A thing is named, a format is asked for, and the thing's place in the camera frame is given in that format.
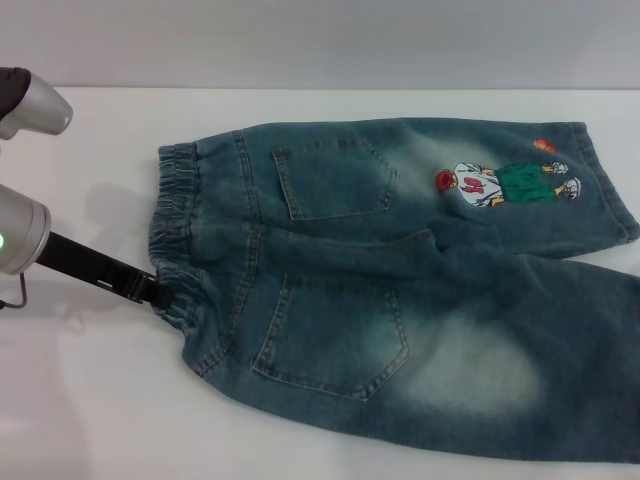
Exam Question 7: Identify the white tablecloth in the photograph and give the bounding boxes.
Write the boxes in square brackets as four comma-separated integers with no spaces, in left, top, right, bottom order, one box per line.
[0,85,640,480]

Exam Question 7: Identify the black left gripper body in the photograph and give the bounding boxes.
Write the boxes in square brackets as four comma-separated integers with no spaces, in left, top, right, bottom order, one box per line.
[37,230,152,301]

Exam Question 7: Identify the thin dark wrist cable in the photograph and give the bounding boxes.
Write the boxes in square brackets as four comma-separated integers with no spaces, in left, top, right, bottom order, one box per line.
[0,272,28,310]

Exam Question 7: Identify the blue denim shorts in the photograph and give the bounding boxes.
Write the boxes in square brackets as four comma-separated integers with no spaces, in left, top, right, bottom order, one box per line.
[146,117,640,480]

